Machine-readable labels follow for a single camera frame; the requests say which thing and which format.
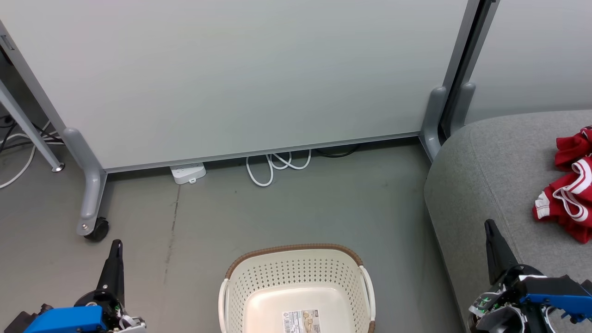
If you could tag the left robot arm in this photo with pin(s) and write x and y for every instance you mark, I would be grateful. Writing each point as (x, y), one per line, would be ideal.
(23, 321)

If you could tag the blue wrist camera box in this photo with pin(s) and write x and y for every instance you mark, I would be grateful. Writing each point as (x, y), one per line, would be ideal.
(555, 293)
(64, 320)

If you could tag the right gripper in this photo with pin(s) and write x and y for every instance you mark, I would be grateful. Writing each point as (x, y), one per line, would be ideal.
(502, 310)

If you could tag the large white partition panel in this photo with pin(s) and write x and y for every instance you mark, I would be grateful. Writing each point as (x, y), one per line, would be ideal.
(231, 69)

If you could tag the long grey partition foot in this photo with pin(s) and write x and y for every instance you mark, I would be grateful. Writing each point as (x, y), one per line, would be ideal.
(90, 185)

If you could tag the grey fabric sofa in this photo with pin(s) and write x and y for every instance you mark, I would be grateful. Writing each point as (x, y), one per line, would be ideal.
(485, 162)

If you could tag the cream perforated laundry basket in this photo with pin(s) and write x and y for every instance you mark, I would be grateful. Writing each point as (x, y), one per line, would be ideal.
(296, 277)

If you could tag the red clothing item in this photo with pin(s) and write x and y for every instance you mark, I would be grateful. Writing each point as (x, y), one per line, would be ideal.
(566, 194)

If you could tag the black caster wheel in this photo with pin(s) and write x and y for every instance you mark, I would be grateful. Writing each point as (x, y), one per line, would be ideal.
(99, 230)

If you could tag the grey metal table leg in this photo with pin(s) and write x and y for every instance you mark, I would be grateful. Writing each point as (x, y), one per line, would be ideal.
(27, 127)

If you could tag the short grey partition foot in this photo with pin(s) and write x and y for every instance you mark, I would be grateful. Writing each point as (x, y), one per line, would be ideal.
(462, 106)
(432, 120)

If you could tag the printed paper label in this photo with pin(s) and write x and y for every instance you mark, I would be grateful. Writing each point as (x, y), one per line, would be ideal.
(300, 321)

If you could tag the blue left wrist camera box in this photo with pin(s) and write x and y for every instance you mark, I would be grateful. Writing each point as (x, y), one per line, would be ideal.
(64, 320)

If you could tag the narrow white partition panel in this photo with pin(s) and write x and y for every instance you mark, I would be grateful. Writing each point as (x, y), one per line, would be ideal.
(532, 55)

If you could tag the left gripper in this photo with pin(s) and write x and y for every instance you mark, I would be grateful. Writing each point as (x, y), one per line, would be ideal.
(113, 307)

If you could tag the blue right wrist camera box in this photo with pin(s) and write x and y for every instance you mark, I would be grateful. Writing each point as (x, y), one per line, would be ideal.
(555, 293)

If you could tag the white power strip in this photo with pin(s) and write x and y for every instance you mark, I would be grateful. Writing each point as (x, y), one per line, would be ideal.
(187, 172)

